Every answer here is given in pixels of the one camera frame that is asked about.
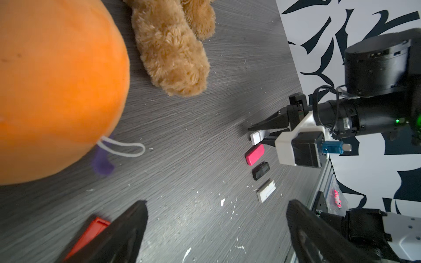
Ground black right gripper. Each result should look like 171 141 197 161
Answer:
248 93 309 147

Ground orange plush fish toy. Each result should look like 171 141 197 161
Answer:
1 1 130 185

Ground brown teddy bear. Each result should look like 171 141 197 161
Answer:
125 0 216 97

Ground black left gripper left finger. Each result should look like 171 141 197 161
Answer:
64 201 148 263

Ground white paper tag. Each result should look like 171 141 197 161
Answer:
257 180 276 203

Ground black usb drive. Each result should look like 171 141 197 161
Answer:
252 162 270 181

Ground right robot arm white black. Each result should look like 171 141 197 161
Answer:
250 28 421 146

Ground pink toy figure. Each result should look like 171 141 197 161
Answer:
333 190 342 209

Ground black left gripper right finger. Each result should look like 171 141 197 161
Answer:
286 199 375 263

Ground white usb drive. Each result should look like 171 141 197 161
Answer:
250 130 270 145

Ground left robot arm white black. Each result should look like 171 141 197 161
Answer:
64 199 421 263

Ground red usb drive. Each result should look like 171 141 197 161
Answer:
64 217 111 260

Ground pink usb drive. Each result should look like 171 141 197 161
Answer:
245 144 265 166

